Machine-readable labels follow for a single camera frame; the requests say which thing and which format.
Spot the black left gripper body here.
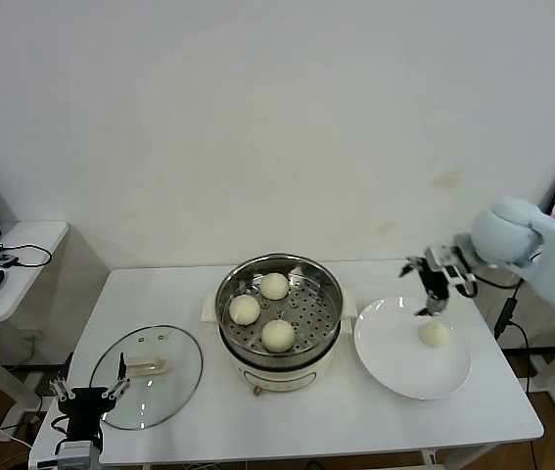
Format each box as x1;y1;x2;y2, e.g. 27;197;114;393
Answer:
56;386;117;441

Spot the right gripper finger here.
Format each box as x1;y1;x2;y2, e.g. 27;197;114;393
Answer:
397;258;428;279
413;293;449;317

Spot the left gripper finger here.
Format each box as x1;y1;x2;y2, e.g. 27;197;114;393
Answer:
48;352;73;401
102;352;132;400

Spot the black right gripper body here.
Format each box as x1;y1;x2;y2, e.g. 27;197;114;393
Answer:
421;244;478;300

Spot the white steamed baozi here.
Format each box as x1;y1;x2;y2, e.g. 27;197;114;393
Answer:
259;272;290;301
260;319;297;353
229;295;262;326
417;321;453;350

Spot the round glass pot lid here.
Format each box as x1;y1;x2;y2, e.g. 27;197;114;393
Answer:
89;325;205;432

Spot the perforated steel steamer basket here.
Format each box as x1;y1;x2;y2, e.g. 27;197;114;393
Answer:
216;253;346;367

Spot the round white plate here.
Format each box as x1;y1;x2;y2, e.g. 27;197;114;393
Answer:
353;297;473;401

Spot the white side desk with mouse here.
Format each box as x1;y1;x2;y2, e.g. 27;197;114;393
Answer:
0;220;70;422

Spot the cream electric cooking pot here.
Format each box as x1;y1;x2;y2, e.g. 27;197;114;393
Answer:
201;289;359;398

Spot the black cable with adapter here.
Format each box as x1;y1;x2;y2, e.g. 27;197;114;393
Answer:
494;281;536;396

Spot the thin black hub cable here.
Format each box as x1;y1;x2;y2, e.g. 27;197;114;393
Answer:
0;243;55;268

